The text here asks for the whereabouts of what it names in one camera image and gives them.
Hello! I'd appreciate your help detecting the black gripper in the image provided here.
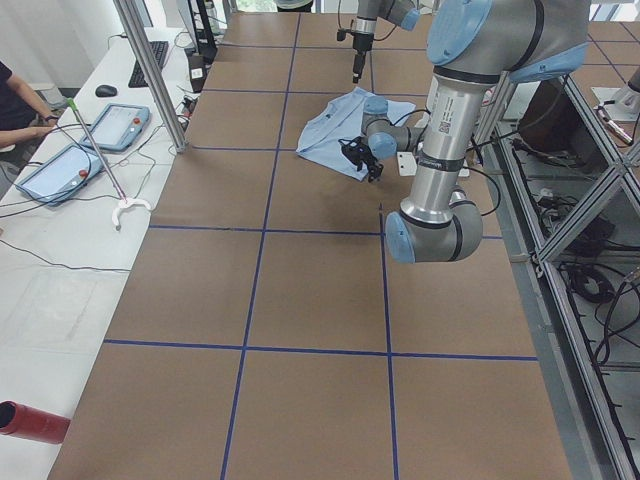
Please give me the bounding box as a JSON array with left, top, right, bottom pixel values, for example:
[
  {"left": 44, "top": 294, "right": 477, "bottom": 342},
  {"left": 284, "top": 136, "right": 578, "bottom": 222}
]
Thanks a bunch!
[
  {"left": 355, "top": 143, "right": 384, "bottom": 183},
  {"left": 352, "top": 32, "right": 371, "bottom": 83}
]

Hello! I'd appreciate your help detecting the light blue t-shirt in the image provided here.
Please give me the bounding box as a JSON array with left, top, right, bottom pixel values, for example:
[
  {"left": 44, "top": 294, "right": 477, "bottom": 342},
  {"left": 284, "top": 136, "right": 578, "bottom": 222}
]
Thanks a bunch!
[{"left": 296, "top": 87, "right": 418, "bottom": 181}]

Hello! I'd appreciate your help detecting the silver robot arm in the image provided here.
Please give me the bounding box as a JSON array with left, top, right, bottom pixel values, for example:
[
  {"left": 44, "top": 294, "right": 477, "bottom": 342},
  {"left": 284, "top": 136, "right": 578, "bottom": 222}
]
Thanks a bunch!
[
  {"left": 349, "top": 0, "right": 420, "bottom": 84},
  {"left": 361, "top": 1, "right": 590, "bottom": 263}
]

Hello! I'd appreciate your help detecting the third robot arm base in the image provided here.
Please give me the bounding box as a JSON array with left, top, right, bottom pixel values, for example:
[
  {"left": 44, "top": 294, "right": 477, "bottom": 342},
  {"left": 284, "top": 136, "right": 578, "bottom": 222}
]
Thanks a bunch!
[{"left": 591, "top": 69, "right": 639, "bottom": 123}]

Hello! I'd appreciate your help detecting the black keyboard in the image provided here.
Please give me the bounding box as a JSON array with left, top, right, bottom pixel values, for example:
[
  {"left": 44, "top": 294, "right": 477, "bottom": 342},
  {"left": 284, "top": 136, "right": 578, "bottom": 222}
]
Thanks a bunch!
[{"left": 127, "top": 40, "right": 171, "bottom": 89}]

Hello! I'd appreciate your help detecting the far teach pendant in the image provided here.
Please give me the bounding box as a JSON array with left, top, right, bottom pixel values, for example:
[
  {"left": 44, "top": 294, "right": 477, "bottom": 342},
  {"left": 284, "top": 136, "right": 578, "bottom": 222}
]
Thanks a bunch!
[{"left": 89, "top": 103, "right": 150, "bottom": 153}]

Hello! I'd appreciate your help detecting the teach pendant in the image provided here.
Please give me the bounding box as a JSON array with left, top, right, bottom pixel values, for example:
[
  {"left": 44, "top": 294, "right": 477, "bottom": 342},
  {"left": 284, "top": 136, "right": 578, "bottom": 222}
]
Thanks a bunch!
[
  {"left": 16, "top": 145, "right": 102, "bottom": 206},
  {"left": 89, "top": 103, "right": 150, "bottom": 153}
]

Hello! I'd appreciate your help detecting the reacher grabber stick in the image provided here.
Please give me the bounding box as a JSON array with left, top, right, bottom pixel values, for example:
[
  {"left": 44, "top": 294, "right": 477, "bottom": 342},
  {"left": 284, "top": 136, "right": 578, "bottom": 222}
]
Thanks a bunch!
[{"left": 66, "top": 98, "right": 151, "bottom": 231}]

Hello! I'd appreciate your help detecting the black computer mouse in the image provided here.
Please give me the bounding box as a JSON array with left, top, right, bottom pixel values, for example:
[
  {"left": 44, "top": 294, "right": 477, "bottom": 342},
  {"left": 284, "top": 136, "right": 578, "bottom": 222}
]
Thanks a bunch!
[{"left": 95, "top": 84, "right": 118, "bottom": 98}]

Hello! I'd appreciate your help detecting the near teach pendant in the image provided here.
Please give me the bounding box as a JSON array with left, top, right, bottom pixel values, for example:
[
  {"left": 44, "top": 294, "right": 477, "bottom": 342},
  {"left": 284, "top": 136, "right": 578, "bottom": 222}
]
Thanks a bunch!
[{"left": 16, "top": 145, "right": 102, "bottom": 206}]

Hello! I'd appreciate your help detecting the seated person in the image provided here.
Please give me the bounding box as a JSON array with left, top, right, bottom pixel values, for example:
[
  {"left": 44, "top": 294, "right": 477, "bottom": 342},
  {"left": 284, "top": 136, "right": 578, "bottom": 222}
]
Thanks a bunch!
[{"left": 1, "top": 63, "right": 58, "bottom": 149}]

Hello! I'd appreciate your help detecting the red cylinder bottle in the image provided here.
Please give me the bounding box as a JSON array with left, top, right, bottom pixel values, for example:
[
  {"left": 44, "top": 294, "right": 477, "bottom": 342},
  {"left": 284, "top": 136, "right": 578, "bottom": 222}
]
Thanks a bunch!
[{"left": 1, "top": 401, "right": 71, "bottom": 444}]

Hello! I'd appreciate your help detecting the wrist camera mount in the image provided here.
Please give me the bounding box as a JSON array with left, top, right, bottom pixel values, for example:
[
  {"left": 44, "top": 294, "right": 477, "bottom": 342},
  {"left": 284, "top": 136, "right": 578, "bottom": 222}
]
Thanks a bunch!
[
  {"left": 336, "top": 28, "right": 353, "bottom": 42},
  {"left": 338, "top": 137, "right": 366, "bottom": 170}
]

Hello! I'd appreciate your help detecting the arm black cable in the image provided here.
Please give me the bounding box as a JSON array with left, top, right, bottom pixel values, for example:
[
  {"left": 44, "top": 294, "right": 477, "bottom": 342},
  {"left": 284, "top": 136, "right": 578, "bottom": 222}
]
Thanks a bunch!
[
  {"left": 384, "top": 108, "right": 501, "bottom": 217},
  {"left": 335, "top": 0, "right": 396, "bottom": 42}
]

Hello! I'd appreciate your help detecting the aluminium frame rack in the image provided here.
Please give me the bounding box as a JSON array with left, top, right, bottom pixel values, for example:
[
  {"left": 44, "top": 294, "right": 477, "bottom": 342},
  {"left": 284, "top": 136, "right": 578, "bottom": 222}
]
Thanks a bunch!
[{"left": 488, "top": 78, "right": 639, "bottom": 479}]

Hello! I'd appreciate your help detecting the aluminium frame post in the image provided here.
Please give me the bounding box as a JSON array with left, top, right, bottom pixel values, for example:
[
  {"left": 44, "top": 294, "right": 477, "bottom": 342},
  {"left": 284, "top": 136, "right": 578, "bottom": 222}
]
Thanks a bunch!
[{"left": 113, "top": 0, "right": 187, "bottom": 153}]

